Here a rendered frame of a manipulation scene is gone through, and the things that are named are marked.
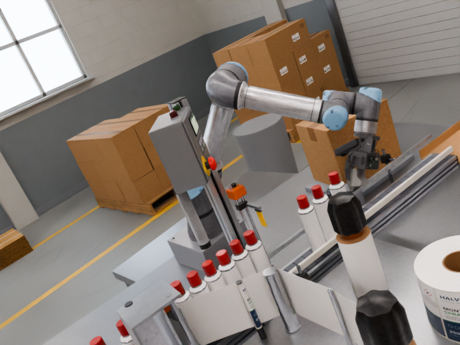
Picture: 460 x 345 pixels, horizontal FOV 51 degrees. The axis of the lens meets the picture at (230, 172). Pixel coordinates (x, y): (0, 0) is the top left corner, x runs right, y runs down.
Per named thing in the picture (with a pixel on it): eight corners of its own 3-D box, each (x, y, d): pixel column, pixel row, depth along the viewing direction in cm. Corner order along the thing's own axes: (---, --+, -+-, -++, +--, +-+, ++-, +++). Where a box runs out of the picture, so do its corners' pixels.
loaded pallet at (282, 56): (296, 142, 518) (260, 41, 479) (244, 144, 580) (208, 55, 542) (352, 98, 587) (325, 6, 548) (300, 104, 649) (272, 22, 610)
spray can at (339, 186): (350, 231, 158) (333, 178, 151) (339, 228, 162) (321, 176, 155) (361, 223, 160) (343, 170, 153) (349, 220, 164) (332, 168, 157)
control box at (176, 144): (176, 195, 130) (147, 133, 124) (183, 172, 146) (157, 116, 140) (211, 183, 129) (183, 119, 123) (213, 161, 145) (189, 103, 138)
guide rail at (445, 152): (230, 327, 134) (227, 322, 133) (228, 326, 135) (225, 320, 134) (453, 150, 178) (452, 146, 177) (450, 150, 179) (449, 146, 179)
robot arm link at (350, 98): (321, 96, 156) (355, 99, 154) (324, 85, 166) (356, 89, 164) (319, 118, 160) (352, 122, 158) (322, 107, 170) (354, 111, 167)
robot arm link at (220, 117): (181, 194, 189) (211, 64, 162) (194, 177, 202) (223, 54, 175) (209, 205, 188) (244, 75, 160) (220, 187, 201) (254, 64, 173)
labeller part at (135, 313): (132, 331, 107) (130, 328, 106) (116, 313, 116) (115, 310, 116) (182, 296, 112) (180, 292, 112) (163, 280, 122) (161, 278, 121)
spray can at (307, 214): (320, 257, 151) (300, 202, 144) (309, 253, 155) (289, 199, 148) (331, 248, 153) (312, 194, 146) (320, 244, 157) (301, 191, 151)
